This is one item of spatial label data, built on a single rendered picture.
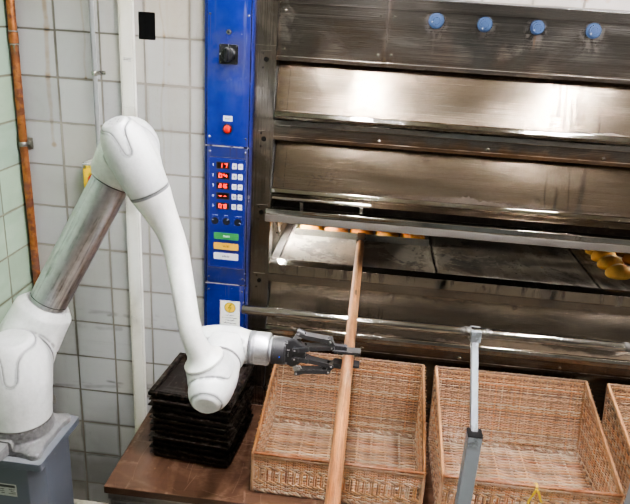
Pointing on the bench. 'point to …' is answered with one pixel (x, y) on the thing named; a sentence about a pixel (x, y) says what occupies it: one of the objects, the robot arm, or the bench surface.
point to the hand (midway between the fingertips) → (347, 357)
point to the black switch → (228, 54)
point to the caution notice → (229, 313)
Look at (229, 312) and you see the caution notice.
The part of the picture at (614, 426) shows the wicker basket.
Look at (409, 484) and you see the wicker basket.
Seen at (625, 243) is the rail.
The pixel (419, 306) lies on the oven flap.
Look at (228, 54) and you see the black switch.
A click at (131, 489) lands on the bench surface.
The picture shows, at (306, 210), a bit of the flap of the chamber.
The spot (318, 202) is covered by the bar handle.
